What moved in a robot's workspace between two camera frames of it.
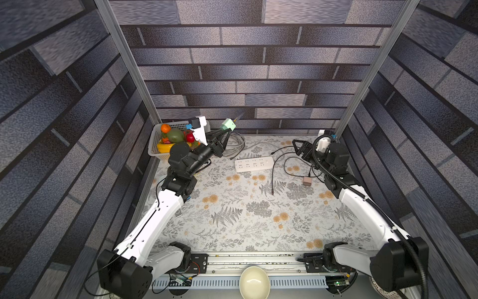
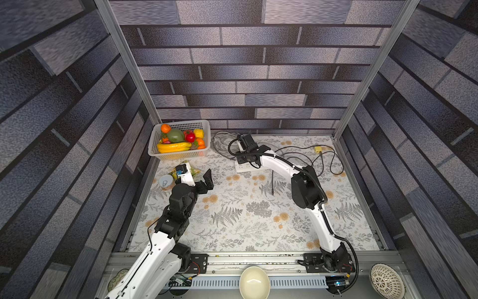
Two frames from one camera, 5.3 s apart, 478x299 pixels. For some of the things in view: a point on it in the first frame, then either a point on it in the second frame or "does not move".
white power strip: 255,164 does not move
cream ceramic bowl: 254,283 does not move
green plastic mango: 175,135 does not move
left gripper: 213,146 -> 208,182
